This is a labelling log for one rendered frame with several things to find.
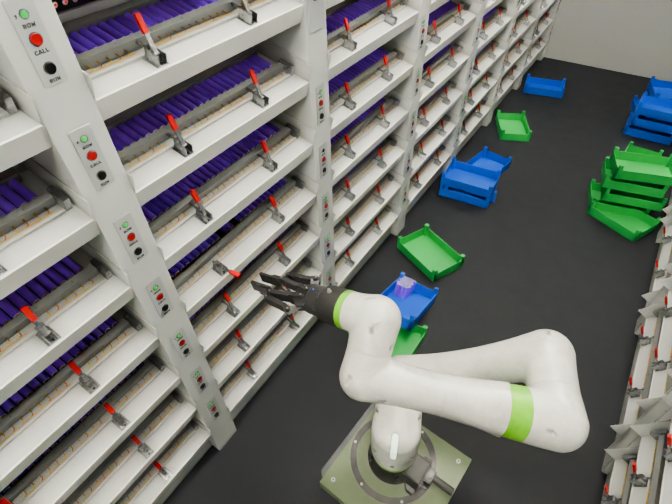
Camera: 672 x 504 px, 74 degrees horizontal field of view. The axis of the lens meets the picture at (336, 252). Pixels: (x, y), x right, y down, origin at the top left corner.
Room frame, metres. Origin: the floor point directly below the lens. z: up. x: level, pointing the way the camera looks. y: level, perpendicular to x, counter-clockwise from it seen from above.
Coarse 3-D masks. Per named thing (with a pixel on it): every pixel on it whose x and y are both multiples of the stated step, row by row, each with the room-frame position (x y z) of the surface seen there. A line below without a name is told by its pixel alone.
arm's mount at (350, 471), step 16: (368, 416) 0.62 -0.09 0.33; (368, 432) 0.57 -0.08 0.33; (352, 448) 0.53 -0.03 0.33; (368, 448) 0.52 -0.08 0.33; (432, 448) 0.51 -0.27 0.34; (448, 448) 0.51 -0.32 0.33; (336, 464) 0.48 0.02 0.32; (352, 464) 0.48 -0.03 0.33; (368, 464) 0.48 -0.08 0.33; (432, 464) 0.47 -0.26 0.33; (448, 464) 0.47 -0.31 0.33; (464, 464) 0.47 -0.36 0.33; (320, 480) 0.44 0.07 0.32; (336, 480) 0.44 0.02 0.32; (352, 480) 0.44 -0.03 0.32; (368, 480) 0.44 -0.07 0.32; (448, 480) 0.43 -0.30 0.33; (336, 496) 0.40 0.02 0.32; (352, 496) 0.40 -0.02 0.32; (368, 496) 0.39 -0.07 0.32; (384, 496) 0.39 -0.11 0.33; (400, 496) 0.39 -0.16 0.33; (416, 496) 0.39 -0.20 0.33; (432, 496) 0.39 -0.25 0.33; (448, 496) 0.38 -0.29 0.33
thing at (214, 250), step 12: (276, 192) 1.19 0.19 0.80; (264, 204) 1.13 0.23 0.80; (252, 216) 1.07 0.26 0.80; (240, 228) 1.02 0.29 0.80; (252, 228) 1.04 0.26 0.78; (228, 240) 0.97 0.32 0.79; (216, 252) 0.93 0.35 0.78; (192, 264) 0.87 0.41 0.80; (204, 264) 0.89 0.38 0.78; (180, 276) 0.83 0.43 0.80; (192, 276) 0.84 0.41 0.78
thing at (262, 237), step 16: (288, 176) 1.30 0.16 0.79; (304, 176) 1.26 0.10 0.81; (288, 192) 1.22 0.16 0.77; (304, 192) 1.23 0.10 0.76; (272, 208) 1.14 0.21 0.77; (288, 208) 1.15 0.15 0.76; (304, 208) 1.18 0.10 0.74; (256, 224) 1.07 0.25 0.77; (272, 224) 1.07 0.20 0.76; (288, 224) 1.11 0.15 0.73; (256, 240) 1.00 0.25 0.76; (272, 240) 1.04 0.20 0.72; (240, 256) 0.94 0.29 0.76; (256, 256) 0.98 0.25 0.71; (208, 272) 0.87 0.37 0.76; (192, 288) 0.81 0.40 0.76; (208, 288) 0.82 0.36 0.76; (192, 304) 0.76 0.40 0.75
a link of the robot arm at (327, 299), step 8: (328, 288) 0.66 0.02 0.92; (336, 288) 0.67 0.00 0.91; (344, 288) 0.67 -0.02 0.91; (320, 296) 0.65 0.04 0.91; (328, 296) 0.64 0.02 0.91; (336, 296) 0.64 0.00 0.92; (320, 304) 0.63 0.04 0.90; (328, 304) 0.62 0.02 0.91; (320, 312) 0.62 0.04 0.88; (328, 312) 0.61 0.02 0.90; (320, 320) 0.62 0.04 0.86; (328, 320) 0.60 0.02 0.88
